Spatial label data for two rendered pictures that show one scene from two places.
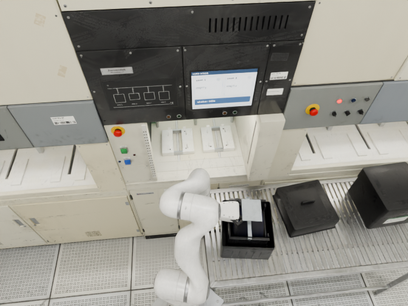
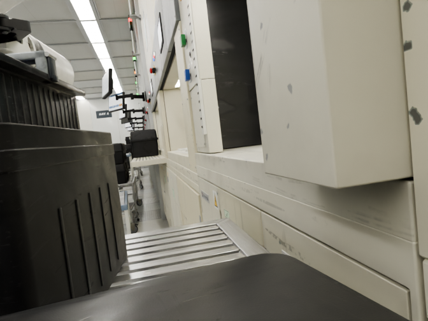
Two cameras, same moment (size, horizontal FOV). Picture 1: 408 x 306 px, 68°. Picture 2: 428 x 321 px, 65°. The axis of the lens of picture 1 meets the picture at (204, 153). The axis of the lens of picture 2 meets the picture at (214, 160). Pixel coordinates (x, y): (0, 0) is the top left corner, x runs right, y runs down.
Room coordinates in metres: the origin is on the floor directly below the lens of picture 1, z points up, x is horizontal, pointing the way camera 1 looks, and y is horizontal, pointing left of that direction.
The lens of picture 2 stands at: (0.95, -0.59, 0.91)
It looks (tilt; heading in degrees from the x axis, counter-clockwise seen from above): 4 degrees down; 85
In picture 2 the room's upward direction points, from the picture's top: 7 degrees counter-clockwise
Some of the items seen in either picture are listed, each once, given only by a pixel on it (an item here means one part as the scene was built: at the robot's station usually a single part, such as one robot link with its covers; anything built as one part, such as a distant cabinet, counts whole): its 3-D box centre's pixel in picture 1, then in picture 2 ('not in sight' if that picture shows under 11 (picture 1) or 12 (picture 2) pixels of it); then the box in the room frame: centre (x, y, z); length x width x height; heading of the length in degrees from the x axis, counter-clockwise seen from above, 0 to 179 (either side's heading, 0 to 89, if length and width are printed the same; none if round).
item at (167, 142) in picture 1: (177, 141); not in sight; (1.32, 0.18, 0.89); 0.22 x 0.21 x 0.04; 6
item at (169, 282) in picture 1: (176, 288); not in sight; (0.34, 0.11, 1.07); 0.19 x 0.12 x 0.24; 80
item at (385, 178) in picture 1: (387, 195); not in sight; (0.92, -1.10, 0.89); 0.29 x 0.29 x 0.25; 10
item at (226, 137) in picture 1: (217, 138); not in sight; (1.35, -0.09, 0.89); 0.22 x 0.21 x 0.04; 6
